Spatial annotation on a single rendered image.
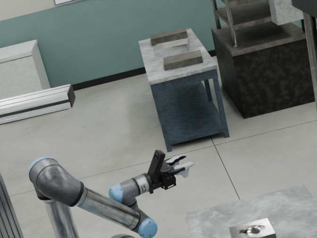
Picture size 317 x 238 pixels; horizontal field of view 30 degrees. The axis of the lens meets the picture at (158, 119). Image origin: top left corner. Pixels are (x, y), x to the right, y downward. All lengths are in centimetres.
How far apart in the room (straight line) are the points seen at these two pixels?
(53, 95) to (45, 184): 51
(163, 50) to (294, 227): 396
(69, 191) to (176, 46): 472
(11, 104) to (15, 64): 664
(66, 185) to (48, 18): 705
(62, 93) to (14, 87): 677
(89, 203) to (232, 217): 129
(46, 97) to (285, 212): 185
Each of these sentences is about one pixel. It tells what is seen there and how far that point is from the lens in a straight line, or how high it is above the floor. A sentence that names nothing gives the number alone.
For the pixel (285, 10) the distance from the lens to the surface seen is 615.
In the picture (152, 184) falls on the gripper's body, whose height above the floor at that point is 143.
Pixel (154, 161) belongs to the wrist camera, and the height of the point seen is 151.
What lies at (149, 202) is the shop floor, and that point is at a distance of 530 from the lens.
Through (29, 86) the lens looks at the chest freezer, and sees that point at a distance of 839.
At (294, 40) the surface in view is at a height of 73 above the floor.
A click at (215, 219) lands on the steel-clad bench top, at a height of 80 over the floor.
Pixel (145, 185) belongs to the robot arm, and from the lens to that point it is 234.
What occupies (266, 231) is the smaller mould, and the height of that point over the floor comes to 87.
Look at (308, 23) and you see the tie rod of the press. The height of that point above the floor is 172.
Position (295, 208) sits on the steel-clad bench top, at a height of 80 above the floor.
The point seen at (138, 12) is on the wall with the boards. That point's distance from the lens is 898.
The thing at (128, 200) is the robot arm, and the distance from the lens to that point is 233.
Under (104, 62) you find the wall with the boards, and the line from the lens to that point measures 912.
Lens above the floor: 247
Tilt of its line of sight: 20 degrees down
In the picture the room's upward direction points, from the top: 14 degrees counter-clockwise
